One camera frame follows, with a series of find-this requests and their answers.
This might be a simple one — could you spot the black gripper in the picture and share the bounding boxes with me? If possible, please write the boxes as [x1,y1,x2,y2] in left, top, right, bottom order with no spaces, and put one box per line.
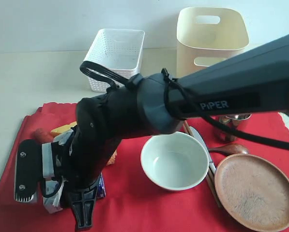
[52,128,104,229]

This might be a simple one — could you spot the blue white milk carton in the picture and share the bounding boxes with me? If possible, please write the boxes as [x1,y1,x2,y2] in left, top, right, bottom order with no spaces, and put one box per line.
[41,176,106,214]

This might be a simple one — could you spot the orange fried chicken piece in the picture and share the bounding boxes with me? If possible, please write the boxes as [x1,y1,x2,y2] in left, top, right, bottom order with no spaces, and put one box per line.
[106,150,117,166]

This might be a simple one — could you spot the red sausage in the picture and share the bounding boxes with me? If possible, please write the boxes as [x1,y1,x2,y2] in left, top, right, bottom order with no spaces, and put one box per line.
[32,128,54,144]

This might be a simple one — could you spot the yellow cheese wedge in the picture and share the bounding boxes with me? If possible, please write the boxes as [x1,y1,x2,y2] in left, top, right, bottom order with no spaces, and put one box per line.
[50,121,77,137]

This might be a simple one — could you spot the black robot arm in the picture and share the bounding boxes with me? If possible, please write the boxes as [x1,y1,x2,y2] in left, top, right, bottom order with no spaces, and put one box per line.
[59,35,289,231]

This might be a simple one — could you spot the white ceramic bowl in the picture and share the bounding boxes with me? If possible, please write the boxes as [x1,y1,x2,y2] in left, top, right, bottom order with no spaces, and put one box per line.
[140,132,209,191]

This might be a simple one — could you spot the right wooden chopstick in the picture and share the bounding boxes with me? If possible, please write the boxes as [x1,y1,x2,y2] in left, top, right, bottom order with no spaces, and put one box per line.
[183,121,222,208]

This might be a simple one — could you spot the wooden chopstick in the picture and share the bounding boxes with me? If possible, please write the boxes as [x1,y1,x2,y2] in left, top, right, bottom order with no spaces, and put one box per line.
[183,121,222,208]

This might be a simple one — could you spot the left wooden chopstick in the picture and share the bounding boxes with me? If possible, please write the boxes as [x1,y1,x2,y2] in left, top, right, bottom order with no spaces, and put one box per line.
[183,121,222,208]

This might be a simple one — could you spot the silver table knife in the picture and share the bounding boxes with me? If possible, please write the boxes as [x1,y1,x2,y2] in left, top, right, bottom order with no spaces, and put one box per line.
[189,126,216,174]

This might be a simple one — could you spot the dark wooden spoon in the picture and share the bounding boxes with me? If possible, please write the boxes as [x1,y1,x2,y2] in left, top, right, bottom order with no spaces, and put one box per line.
[208,144,249,156]

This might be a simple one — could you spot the white perforated plastic basket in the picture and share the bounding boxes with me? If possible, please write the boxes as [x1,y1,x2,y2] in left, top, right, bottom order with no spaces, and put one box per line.
[84,29,145,79]

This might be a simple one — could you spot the brown wooden plate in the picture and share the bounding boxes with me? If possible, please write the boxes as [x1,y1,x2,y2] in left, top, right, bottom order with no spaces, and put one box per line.
[214,154,289,232]

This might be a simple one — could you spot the stainless steel cup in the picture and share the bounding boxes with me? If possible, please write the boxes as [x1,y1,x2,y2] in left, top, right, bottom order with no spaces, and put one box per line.
[213,114,251,143]

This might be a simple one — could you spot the cream plastic bin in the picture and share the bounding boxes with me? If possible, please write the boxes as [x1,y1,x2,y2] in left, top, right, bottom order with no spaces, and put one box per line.
[176,7,249,78]

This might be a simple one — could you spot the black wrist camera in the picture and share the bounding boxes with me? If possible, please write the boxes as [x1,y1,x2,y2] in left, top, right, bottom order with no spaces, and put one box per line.
[14,139,55,203]

